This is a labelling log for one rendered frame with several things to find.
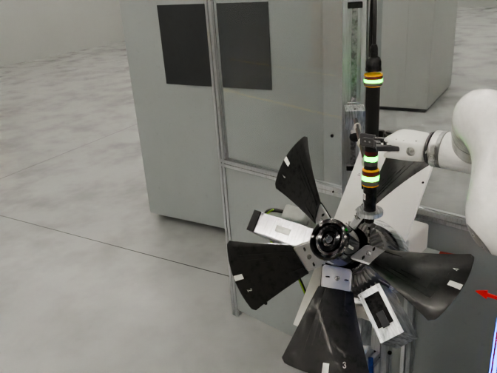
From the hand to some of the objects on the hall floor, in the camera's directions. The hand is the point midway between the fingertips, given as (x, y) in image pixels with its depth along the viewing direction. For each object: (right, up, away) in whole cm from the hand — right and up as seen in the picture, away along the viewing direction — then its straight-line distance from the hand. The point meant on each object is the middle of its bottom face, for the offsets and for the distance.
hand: (372, 138), depth 130 cm
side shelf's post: (+38, -119, +102) cm, 162 cm away
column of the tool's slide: (+18, -112, +124) cm, 168 cm away
